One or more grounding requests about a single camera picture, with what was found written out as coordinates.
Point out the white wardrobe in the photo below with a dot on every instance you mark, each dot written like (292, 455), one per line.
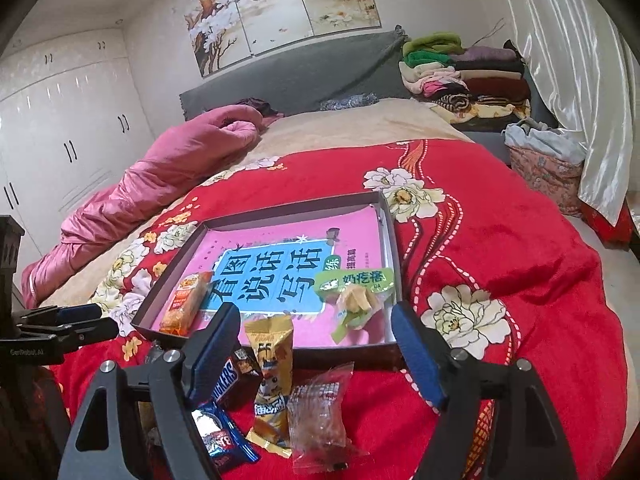
(60, 125)

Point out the dark purple cloth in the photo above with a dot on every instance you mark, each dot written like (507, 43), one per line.
(257, 106)

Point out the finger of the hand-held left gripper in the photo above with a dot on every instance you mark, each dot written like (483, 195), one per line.
(75, 312)
(95, 331)

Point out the light blue cloth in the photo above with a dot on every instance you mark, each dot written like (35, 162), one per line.
(545, 137)

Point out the beige bed sheet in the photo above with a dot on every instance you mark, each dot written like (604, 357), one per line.
(350, 125)

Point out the white satin curtain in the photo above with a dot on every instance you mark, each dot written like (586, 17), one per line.
(575, 60)

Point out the floral wall painting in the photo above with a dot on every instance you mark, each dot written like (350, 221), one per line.
(260, 5)

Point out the pink quilt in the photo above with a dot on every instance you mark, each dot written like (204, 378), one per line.
(150, 175)

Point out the yellow snack packet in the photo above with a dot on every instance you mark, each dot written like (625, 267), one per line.
(270, 360)

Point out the blue patterned cloth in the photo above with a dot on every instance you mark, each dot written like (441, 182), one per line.
(350, 102)

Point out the red cloth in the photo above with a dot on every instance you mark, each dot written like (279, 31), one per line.
(612, 225)

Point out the green snack packet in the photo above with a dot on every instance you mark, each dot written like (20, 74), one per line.
(357, 300)

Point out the pink and blue book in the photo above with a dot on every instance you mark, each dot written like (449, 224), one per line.
(280, 270)

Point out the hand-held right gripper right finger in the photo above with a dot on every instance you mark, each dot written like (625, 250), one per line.
(415, 355)

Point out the grey headboard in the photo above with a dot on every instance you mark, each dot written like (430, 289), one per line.
(310, 75)

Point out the brown chocolate bar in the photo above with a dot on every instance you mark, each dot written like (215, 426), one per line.
(235, 375)

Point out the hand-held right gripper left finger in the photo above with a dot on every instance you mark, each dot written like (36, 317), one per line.
(216, 355)

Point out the stack of folded clothes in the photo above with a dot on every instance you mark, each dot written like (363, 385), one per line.
(480, 75)

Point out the pink floral fabric bag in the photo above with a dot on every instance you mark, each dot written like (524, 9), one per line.
(550, 175)

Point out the red floral blanket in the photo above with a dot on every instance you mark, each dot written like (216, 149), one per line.
(500, 240)

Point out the orange snack packet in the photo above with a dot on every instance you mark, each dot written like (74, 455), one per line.
(186, 302)

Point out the blue cookie packet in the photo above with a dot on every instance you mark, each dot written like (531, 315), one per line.
(225, 440)

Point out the clear red-print snack packet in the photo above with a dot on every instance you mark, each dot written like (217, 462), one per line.
(322, 415)

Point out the dark shallow cardboard box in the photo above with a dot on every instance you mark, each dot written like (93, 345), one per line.
(390, 255)

